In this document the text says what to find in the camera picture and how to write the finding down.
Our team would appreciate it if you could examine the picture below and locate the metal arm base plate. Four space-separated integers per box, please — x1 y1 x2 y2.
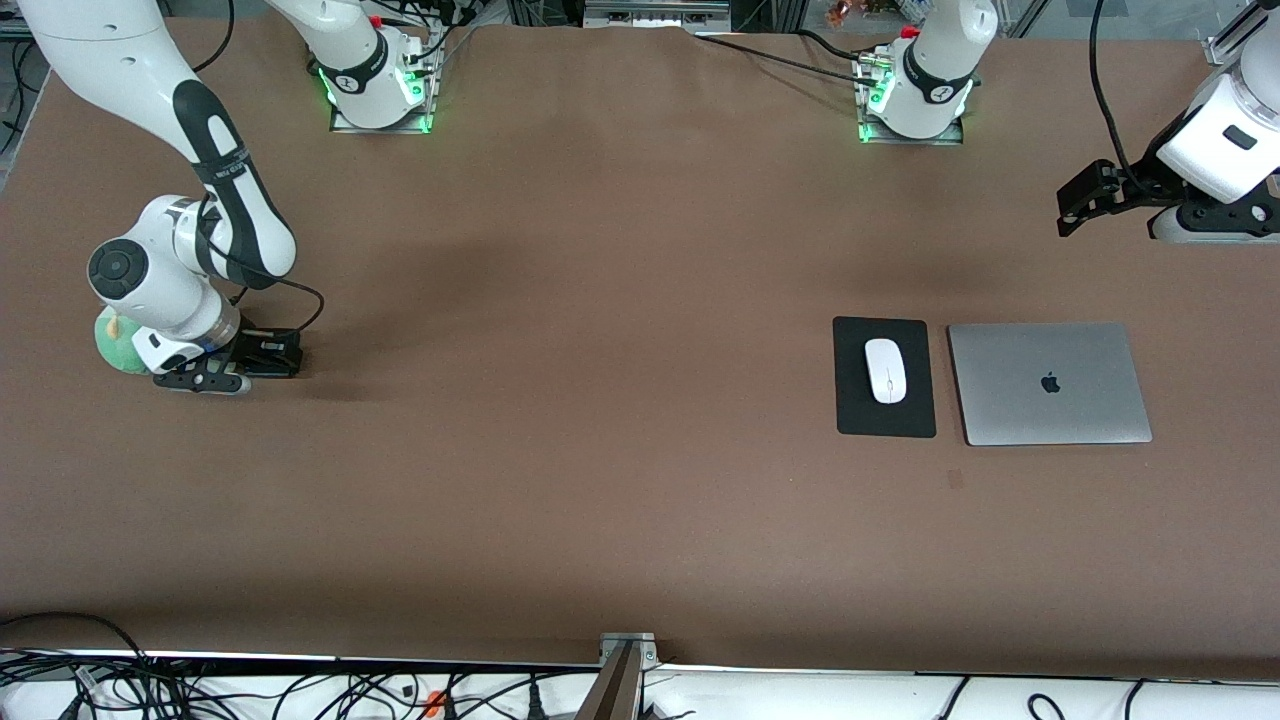
858 115 967 147
328 95 437 135

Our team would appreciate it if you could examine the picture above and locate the black phone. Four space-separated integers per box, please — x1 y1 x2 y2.
258 329 303 379

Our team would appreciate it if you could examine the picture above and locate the grey metal frame bracket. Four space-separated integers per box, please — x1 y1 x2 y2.
583 0 732 31

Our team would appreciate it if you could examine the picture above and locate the brown table cover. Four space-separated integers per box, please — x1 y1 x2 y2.
0 15 1280 683

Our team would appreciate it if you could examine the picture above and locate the grey closed laptop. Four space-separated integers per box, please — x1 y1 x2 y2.
947 322 1153 447

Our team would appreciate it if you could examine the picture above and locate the short black table cable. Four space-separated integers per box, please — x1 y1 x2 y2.
795 28 869 61

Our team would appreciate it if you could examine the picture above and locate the white computer mouse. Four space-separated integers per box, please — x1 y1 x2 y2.
864 338 909 405

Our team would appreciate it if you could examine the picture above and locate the green dinosaur plush toy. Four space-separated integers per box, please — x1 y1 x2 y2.
95 308 151 376

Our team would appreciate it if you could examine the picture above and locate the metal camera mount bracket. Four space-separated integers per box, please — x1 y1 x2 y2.
598 632 659 720

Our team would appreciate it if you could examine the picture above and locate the long black table cable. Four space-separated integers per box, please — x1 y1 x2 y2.
690 33 883 89

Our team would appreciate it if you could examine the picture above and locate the thick black looping cable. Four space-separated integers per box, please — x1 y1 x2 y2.
0 612 153 663

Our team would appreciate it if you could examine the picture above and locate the black mouse pad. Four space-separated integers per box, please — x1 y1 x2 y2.
832 317 938 439

